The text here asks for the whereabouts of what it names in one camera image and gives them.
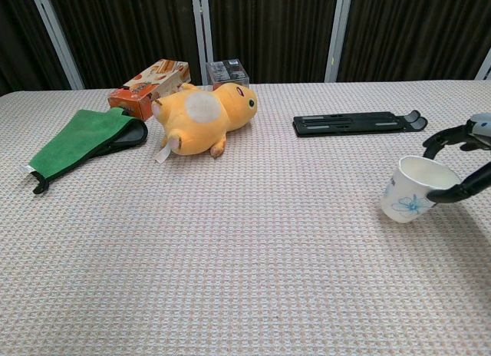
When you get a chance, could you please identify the grey partition frame post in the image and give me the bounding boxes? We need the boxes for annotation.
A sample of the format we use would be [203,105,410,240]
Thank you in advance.
[324,0,354,84]
[474,51,491,81]
[28,0,86,91]
[190,0,214,87]

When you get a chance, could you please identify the black folding stand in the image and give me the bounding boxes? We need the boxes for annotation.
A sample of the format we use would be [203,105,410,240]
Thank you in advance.
[292,109,429,137]

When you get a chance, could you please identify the orange snack box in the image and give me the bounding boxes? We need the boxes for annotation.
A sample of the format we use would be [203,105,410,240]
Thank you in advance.
[107,58,192,122]

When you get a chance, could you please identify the white paper cup blue flower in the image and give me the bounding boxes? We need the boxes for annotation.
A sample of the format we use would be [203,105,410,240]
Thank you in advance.
[381,155,461,224]

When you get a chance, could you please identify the beige woven tablecloth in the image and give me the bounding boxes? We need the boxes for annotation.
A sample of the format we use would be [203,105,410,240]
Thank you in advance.
[0,78,491,356]

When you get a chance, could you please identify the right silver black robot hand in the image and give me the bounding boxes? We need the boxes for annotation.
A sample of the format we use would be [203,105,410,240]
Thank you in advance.
[422,112,491,204]

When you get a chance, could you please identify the yellow plush toy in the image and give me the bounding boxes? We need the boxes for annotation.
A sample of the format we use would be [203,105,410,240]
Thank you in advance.
[151,82,259,165]

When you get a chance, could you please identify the clear plastic box red contents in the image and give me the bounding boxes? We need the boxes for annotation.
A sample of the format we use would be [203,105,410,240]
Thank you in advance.
[205,58,251,89]

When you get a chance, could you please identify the black pleated curtain panel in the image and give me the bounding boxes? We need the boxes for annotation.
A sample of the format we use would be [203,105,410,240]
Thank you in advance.
[0,0,74,97]
[206,0,339,84]
[337,0,491,83]
[45,0,203,91]

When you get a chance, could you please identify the green cloth black trim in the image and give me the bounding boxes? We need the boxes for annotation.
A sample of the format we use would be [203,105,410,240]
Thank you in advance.
[21,107,149,196]

